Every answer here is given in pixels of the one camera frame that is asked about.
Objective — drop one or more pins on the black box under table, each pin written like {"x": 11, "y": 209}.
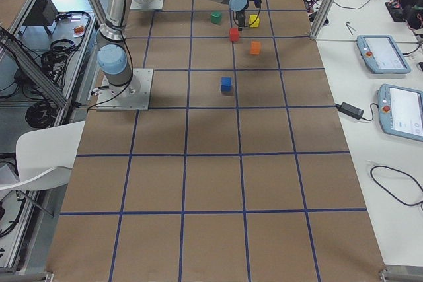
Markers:
{"x": 43, "y": 13}

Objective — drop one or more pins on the black power adapter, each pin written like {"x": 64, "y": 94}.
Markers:
{"x": 350, "y": 110}

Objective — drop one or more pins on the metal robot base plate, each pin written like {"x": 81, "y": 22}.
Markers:
{"x": 135, "y": 97}

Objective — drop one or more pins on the green wooden block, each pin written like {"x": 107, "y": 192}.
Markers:
{"x": 216, "y": 17}

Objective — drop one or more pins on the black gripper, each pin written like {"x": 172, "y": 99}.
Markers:
{"x": 240, "y": 16}

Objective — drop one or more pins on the red wooden block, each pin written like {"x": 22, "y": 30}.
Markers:
{"x": 234, "y": 34}

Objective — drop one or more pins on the orange wooden block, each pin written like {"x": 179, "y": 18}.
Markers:
{"x": 255, "y": 47}

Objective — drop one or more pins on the blue wooden block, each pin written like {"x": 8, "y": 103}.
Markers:
{"x": 226, "y": 84}

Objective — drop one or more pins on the white chair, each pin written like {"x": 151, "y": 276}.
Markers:
{"x": 45, "y": 157}

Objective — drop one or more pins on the far teach pendant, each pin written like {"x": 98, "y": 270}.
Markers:
{"x": 382, "y": 55}

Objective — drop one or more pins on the near teach pendant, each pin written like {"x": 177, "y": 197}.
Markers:
{"x": 400, "y": 111}

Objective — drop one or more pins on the teach pendant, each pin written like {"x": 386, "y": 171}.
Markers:
{"x": 400, "y": 111}
{"x": 382, "y": 55}

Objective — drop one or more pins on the yellow wooden block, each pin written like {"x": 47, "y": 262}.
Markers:
{"x": 254, "y": 21}

